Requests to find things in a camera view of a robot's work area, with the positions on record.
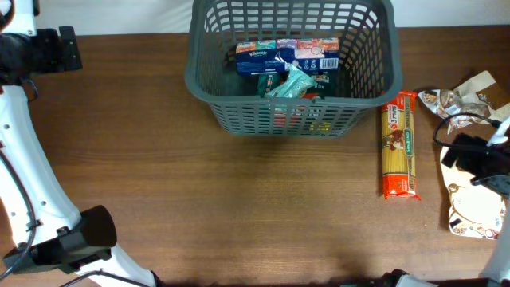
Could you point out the Kleenex tissue multipack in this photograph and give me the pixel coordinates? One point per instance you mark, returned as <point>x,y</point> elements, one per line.
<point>277,56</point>

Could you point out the green Nescafe coffee bag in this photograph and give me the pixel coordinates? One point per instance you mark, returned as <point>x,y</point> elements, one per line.
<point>326,86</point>

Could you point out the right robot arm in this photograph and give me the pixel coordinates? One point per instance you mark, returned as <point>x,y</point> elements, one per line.
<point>488,162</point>

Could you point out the dark grey plastic basket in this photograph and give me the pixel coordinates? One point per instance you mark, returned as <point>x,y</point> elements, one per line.
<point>370,73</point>

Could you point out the cream Pantree pouch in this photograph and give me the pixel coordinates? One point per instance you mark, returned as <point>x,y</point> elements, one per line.
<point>475,211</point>

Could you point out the light teal snack packet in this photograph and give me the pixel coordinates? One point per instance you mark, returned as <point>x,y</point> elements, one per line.
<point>297,82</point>

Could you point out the yellow red spaghetti packet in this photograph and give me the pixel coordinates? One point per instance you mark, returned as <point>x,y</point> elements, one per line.
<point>398,150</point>

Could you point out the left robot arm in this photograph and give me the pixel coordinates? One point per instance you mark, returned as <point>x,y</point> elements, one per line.
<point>48,230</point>

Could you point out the brown white snack bag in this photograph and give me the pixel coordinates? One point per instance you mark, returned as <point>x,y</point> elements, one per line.
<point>480,94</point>

